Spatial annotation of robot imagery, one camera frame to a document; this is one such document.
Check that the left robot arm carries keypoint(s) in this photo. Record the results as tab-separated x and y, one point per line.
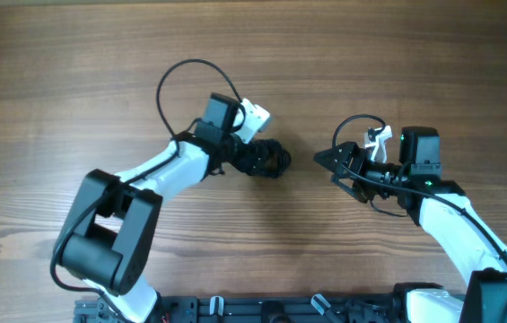
108	233

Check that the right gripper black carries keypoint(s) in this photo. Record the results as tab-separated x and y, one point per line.
349	150

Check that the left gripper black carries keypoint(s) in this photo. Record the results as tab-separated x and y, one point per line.
249	158

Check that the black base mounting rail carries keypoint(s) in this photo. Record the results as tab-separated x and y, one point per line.
318	308

